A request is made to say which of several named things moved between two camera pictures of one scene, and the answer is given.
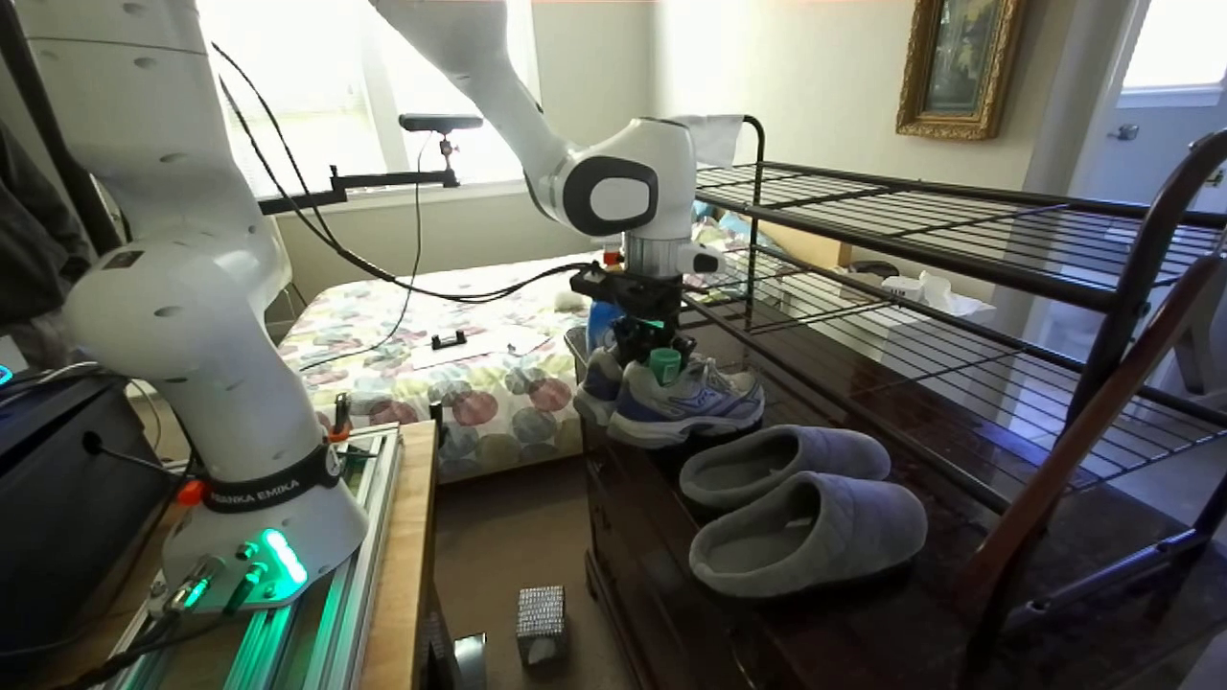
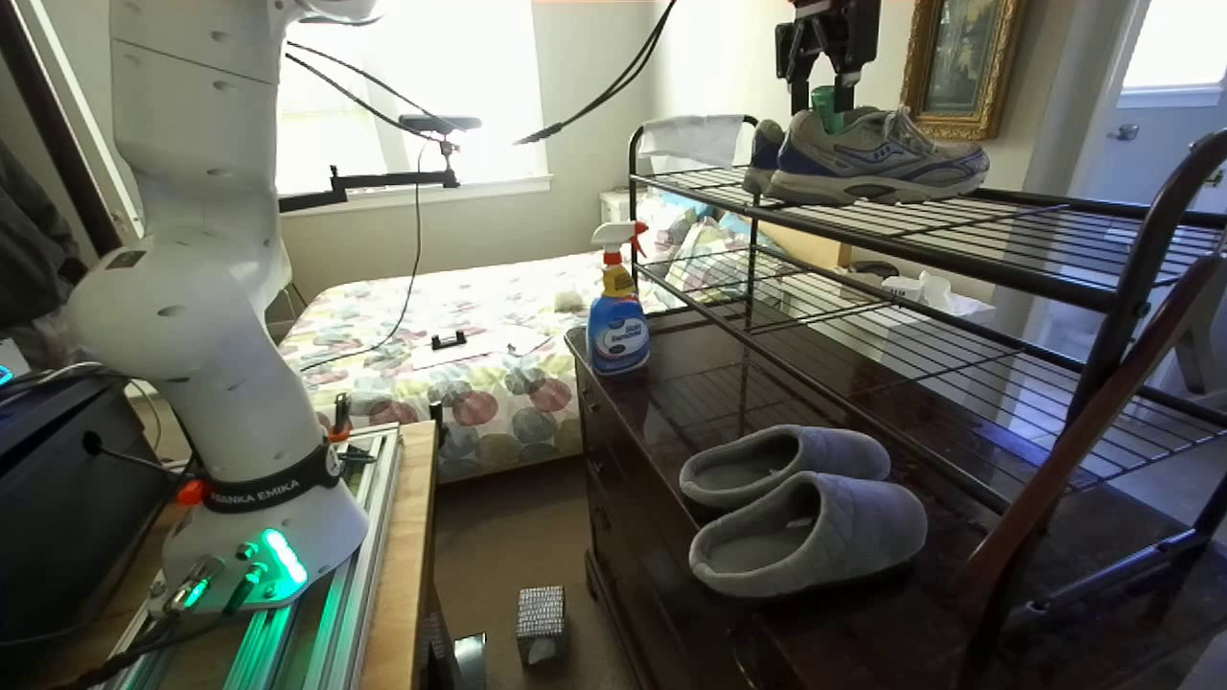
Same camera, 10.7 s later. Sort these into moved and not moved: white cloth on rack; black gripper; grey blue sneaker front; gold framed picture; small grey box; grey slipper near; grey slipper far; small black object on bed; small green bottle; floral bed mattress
Moved: grey blue sneaker front; small green bottle; black gripper
Not moved: floral bed mattress; white cloth on rack; small grey box; grey slipper far; grey slipper near; small black object on bed; gold framed picture
